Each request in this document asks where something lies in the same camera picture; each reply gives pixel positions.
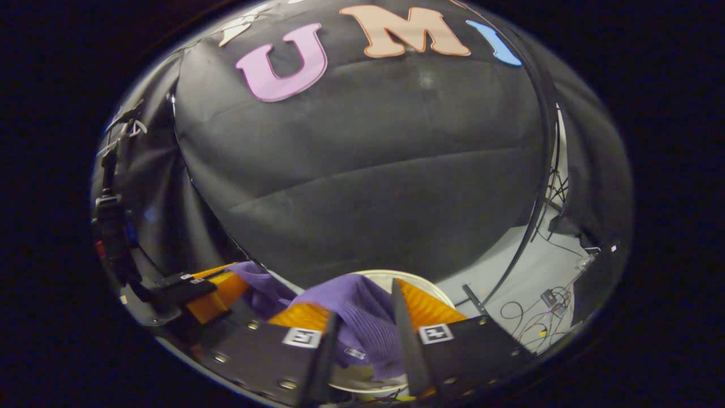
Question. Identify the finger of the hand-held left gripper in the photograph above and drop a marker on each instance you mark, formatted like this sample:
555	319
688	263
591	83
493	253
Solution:
218	294

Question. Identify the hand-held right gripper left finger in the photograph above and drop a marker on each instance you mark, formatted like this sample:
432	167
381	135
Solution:
323	362

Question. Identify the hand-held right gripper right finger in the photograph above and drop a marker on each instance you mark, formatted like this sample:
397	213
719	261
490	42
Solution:
413	357

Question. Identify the cream laundry hamper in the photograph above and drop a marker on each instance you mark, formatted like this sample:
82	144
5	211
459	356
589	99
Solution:
362	378

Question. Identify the purple ribbed garment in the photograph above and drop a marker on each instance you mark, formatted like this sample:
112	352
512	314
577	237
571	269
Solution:
362	306

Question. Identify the black equipment stand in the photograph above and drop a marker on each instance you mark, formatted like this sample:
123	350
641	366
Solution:
110	215

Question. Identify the small black floor box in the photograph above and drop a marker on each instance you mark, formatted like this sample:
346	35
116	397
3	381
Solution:
548	297

